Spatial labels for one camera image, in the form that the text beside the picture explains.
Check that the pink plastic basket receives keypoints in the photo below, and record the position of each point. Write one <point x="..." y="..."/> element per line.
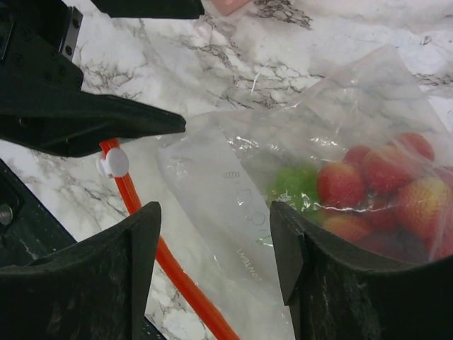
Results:
<point x="227" y="7"/>

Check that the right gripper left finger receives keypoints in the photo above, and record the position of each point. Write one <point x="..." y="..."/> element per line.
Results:
<point x="94" y="289"/>

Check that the clear zip top bag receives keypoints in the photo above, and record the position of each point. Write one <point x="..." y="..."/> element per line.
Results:
<point x="219" y="169"/>

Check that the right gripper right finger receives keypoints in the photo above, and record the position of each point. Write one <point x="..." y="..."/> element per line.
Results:
<point x="336" y="290"/>

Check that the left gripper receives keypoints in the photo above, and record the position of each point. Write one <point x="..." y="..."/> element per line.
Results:
<point x="42" y="104"/>

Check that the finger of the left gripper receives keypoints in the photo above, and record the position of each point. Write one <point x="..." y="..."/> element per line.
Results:
<point x="159" y="9"/>

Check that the red fake fruit bunch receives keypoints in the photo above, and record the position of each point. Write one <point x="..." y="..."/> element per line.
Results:
<point x="394" y="200"/>

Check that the green fake grapes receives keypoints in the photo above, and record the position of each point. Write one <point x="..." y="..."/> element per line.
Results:
<point x="296" y="186"/>

